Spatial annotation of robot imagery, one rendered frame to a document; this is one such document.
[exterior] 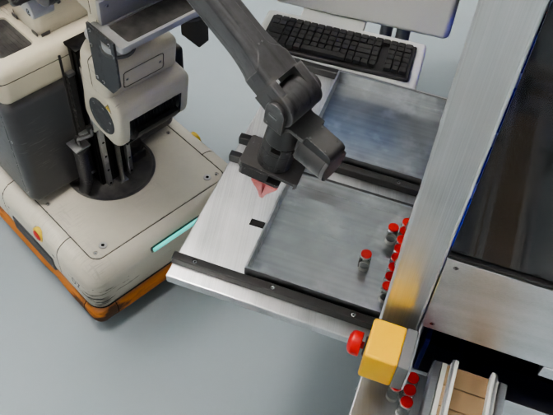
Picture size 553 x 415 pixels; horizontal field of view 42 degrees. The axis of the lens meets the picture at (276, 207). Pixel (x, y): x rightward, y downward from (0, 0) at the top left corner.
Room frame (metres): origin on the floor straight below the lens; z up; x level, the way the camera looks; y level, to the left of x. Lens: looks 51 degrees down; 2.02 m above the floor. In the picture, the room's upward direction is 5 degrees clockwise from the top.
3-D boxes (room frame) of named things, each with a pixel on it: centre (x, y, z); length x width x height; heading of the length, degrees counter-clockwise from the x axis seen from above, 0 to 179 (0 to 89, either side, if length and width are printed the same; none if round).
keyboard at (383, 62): (1.55, -0.13, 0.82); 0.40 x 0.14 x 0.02; 77
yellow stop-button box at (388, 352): (0.56, -0.19, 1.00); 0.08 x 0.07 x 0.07; 74
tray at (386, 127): (1.16, -0.25, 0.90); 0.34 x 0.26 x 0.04; 74
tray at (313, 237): (0.83, -0.15, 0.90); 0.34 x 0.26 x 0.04; 74
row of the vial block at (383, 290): (0.81, -0.23, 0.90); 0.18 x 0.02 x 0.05; 164
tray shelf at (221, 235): (1.01, -0.13, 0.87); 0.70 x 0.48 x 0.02; 164
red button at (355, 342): (0.57, -0.15, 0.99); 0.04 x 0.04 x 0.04; 74
